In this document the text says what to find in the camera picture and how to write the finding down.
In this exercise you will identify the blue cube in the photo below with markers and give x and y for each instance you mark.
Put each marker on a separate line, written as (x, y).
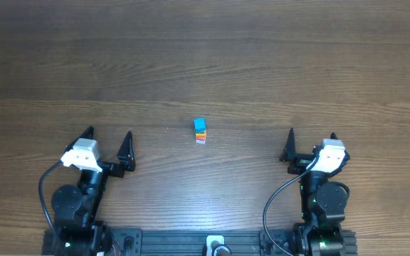
(199, 124)

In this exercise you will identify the mounting rail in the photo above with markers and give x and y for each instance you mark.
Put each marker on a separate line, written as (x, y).
(176, 243)

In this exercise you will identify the green cube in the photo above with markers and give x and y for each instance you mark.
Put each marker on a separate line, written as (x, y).
(201, 132)

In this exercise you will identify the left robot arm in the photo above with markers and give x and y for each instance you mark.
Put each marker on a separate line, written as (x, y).
(73, 202)

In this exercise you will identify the orange cube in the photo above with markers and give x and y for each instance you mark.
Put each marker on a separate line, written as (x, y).
(201, 136)

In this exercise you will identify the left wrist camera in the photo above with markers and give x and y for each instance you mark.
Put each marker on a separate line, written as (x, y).
(82, 156)

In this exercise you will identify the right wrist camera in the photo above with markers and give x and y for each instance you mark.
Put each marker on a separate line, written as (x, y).
(329, 156)

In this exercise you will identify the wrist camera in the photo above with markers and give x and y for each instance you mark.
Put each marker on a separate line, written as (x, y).
(82, 156)
(329, 156)

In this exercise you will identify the red cube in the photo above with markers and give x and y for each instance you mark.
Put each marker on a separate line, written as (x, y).
(201, 139)

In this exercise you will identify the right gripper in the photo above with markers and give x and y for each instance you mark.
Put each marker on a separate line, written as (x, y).
(299, 164)

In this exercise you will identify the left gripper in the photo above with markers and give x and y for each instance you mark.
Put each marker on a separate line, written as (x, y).
(114, 170)

